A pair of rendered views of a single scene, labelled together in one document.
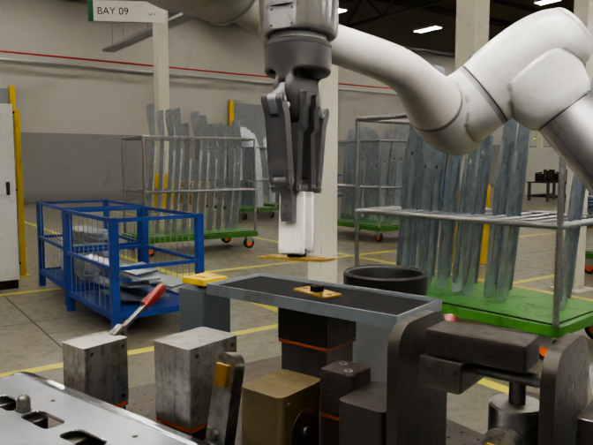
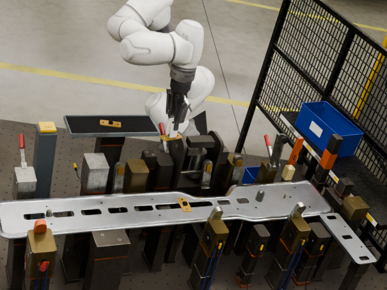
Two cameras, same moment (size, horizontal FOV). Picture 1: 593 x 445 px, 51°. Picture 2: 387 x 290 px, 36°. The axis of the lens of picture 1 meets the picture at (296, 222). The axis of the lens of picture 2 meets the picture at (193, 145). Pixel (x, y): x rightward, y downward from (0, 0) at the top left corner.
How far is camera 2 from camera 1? 2.04 m
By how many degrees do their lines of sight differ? 68
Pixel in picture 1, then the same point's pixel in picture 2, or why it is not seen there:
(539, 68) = (163, 14)
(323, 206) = not seen: outside the picture
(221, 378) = (121, 172)
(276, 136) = (184, 112)
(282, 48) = (186, 87)
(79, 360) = (33, 186)
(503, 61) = (152, 11)
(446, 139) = not seen: hidden behind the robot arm
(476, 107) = not seen: hidden behind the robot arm
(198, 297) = (53, 137)
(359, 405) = (167, 165)
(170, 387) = (97, 181)
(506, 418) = (202, 155)
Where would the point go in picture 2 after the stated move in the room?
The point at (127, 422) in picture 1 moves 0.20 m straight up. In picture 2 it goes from (88, 199) to (95, 156)
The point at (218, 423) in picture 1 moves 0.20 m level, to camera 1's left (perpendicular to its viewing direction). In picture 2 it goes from (119, 186) to (86, 209)
